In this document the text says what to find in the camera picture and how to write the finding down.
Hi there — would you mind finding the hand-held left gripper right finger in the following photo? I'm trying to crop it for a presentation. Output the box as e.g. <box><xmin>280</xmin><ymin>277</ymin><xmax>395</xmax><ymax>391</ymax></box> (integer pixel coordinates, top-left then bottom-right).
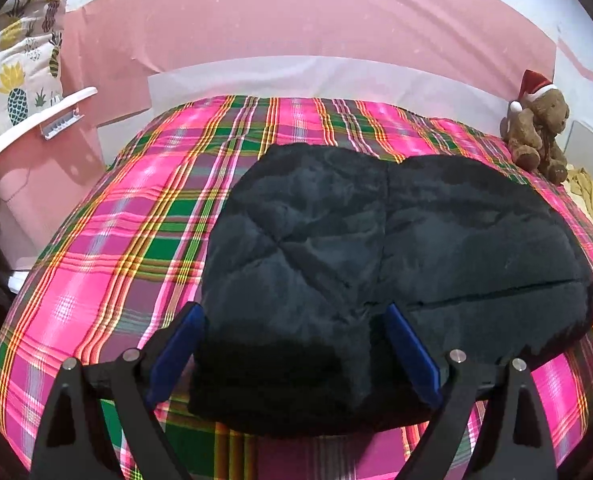
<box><xmin>384</xmin><ymin>302</ymin><xmax>560</xmax><ymax>480</ymax></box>

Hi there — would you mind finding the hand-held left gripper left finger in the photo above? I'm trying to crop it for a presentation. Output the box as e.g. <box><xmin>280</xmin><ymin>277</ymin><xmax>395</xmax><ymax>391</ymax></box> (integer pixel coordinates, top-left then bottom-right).
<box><xmin>29</xmin><ymin>302</ymin><xmax>207</xmax><ymax>480</ymax></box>

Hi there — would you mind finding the black fleece sweater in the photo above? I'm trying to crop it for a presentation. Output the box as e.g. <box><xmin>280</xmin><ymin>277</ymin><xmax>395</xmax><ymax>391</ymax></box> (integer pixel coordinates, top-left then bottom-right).
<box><xmin>189</xmin><ymin>142</ymin><xmax>593</xmax><ymax>438</ymax></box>

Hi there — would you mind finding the pink plaid blanket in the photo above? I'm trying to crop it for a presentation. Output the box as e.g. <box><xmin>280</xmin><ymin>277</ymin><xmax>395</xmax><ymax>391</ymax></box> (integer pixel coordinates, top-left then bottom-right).
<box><xmin>0</xmin><ymin>94</ymin><xmax>593</xmax><ymax>480</ymax></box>

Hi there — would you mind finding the yellow cloth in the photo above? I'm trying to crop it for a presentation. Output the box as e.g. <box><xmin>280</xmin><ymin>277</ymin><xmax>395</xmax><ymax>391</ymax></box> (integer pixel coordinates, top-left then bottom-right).
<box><xmin>565</xmin><ymin>164</ymin><xmax>593</xmax><ymax>233</ymax></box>

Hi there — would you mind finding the brown teddy bear, santa hat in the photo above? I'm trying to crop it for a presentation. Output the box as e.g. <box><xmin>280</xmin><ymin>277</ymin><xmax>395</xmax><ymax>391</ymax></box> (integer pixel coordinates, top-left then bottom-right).
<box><xmin>499</xmin><ymin>69</ymin><xmax>572</xmax><ymax>185</ymax></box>

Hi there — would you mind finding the white headboard panel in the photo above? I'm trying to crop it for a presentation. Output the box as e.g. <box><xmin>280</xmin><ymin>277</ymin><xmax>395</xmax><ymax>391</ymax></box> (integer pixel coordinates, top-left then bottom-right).
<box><xmin>146</xmin><ymin>54</ymin><xmax>532</xmax><ymax>111</ymax></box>

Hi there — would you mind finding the pineapple print cloth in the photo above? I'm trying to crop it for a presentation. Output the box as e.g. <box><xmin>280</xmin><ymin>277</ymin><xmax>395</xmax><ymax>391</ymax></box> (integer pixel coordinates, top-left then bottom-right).
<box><xmin>0</xmin><ymin>0</ymin><xmax>68</xmax><ymax>158</ymax></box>

